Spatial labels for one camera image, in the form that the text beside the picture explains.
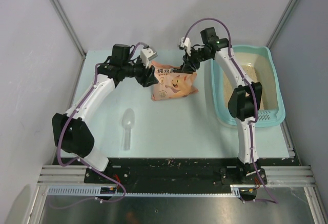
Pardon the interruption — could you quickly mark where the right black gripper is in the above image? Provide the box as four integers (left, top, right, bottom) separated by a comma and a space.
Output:
181, 46, 211, 73

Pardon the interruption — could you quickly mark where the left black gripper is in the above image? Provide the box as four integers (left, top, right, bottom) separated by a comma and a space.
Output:
122, 55, 158, 87

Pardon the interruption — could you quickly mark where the orange cat litter bag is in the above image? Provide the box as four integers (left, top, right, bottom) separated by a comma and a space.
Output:
151, 61, 198, 101

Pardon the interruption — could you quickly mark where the clear plastic scoop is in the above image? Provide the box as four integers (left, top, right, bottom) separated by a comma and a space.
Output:
121, 108, 135, 151

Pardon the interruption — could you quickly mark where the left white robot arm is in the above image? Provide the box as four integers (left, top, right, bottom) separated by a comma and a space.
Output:
52, 43, 158, 183

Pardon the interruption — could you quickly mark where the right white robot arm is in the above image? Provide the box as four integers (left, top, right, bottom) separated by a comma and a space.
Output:
178, 27, 262, 184

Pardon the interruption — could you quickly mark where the tan cat litter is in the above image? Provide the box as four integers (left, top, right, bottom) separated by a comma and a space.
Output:
235, 52, 278, 110

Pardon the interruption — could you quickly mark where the teal litter box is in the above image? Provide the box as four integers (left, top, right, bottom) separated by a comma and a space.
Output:
211, 45, 285, 128

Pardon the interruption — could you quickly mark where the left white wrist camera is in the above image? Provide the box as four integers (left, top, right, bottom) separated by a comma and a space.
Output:
140, 47, 157, 68

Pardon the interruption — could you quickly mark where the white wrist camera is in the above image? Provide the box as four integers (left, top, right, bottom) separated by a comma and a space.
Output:
140, 47, 157, 68
178, 37, 191, 56

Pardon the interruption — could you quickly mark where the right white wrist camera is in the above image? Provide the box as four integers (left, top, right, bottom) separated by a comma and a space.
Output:
178, 37, 191, 56

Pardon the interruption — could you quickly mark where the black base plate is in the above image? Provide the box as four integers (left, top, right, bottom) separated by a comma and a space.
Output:
52, 157, 300, 186

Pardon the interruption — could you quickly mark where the white slotted cable duct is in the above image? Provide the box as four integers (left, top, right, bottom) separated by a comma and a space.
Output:
46, 185, 257, 197

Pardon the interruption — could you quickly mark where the aluminium frame rail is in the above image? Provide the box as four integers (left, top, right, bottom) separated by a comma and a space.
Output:
37, 124, 327, 223

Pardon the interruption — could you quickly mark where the left aluminium corner post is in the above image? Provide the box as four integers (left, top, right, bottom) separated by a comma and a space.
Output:
37, 0, 87, 58

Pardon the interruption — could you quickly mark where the aluminium corner post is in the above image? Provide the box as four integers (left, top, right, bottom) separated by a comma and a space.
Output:
266, 0, 300, 48
37, 0, 87, 58

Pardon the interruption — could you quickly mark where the right aluminium corner post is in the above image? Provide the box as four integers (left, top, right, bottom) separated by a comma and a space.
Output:
266, 0, 300, 48

